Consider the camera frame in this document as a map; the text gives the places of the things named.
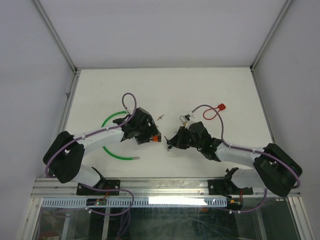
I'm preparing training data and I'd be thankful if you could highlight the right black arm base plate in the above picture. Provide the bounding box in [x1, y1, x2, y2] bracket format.
[207, 179, 253, 198]

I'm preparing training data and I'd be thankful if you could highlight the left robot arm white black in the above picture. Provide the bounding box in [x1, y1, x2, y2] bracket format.
[43, 107, 162, 195]

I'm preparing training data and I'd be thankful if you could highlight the brass padlock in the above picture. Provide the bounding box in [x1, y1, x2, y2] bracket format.
[179, 115, 188, 126]

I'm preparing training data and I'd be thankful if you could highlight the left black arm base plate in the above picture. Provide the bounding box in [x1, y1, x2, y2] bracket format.
[76, 178, 121, 197]

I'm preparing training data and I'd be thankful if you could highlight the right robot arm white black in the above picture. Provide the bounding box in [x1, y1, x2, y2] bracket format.
[166, 122, 303, 197]

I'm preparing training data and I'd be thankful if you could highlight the black-headed key pair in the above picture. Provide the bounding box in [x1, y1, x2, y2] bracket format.
[164, 136, 173, 152]

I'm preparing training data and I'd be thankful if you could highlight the green cable bike lock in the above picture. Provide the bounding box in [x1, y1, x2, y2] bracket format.
[101, 110, 141, 161]

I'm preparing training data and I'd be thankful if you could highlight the orange black padlock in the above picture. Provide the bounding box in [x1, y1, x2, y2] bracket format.
[152, 135, 162, 143]

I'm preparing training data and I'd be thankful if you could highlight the red cable seal tag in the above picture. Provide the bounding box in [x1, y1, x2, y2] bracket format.
[202, 103, 227, 121]

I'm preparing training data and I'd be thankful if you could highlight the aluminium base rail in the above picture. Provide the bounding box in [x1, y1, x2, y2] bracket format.
[31, 176, 301, 198]

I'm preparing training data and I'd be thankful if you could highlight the grey slotted cable duct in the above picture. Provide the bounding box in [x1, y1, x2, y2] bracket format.
[42, 196, 227, 209]

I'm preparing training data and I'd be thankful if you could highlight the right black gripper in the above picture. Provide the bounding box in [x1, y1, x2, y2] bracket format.
[167, 126, 203, 150]

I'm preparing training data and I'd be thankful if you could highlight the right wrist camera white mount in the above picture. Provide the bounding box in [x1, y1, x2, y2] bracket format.
[183, 111, 194, 126]

